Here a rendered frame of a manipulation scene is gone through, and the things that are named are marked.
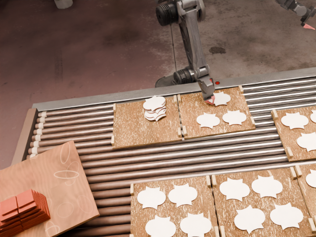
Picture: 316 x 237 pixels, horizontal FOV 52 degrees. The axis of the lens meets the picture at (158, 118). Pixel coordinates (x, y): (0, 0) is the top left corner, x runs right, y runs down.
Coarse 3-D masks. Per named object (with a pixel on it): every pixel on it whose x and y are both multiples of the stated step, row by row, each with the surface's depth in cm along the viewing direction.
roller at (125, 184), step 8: (312, 160) 167; (232, 168) 171; (240, 168) 170; (248, 168) 169; (256, 168) 169; (264, 168) 168; (272, 168) 168; (280, 168) 168; (160, 176) 174; (168, 176) 172; (176, 176) 172; (184, 176) 171; (192, 176) 171; (200, 176) 170; (96, 184) 175; (104, 184) 174; (112, 184) 174; (120, 184) 173; (128, 184) 173
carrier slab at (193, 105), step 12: (192, 96) 207; (240, 96) 201; (180, 108) 202; (192, 108) 200; (204, 108) 199; (216, 108) 198; (228, 108) 196; (240, 108) 195; (192, 120) 194; (192, 132) 188; (204, 132) 187; (216, 132) 186; (228, 132) 185
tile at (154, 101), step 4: (148, 100) 201; (152, 100) 201; (156, 100) 200; (160, 100) 200; (144, 104) 199; (148, 104) 199; (152, 104) 198; (156, 104) 198; (160, 104) 197; (144, 108) 197; (148, 108) 196; (152, 108) 196; (156, 108) 196
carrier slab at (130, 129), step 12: (120, 108) 208; (132, 108) 207; (168, 108) 203; (120, 120) 201; (132, 120) 200; (144, 120) 199; (168, 120) 196; (120, 132) 195; (132, 132) 194; (144, 132) 193; (156, 132) 191; (168, 132) 190; (120, 144) 189; (132, 144) 188; (144, 144) 188
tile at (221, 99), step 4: (216, 96) 202; (220, 96) 202; (224, 96) 201; (228, 96) 201; (212, 100) 200; (216, 100) 200; (220, 100) 200; (224, 100) 199; (228, 100) 199; (216, 104) 198; (220, 104) 197; (224, 104) 197
